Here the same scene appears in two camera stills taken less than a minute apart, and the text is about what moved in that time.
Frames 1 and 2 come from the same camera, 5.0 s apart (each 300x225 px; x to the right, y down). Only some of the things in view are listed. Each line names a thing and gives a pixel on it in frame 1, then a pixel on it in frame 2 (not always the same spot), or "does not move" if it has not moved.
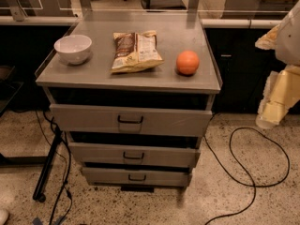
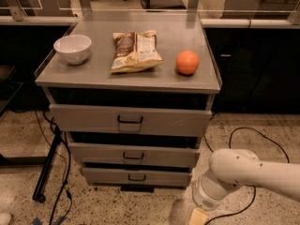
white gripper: (289, 41) → (203, 198)
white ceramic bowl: (73, 49) does not move
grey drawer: (138, 176) does not move
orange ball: (187, 62) does not move
